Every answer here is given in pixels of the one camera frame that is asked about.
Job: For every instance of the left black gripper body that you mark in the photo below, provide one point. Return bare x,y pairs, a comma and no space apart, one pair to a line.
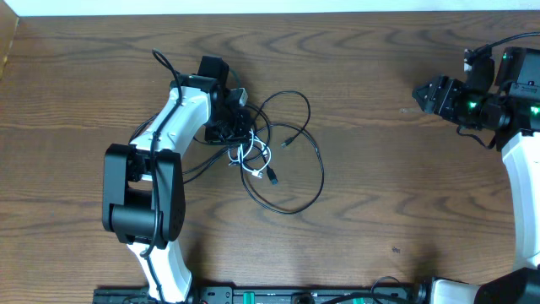
230,125

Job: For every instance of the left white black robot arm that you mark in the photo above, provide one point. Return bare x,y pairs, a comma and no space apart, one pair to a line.
143,200

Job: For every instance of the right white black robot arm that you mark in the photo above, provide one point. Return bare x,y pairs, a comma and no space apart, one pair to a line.
505,100

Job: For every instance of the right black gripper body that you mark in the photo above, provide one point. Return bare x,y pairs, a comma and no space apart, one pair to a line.
464,107

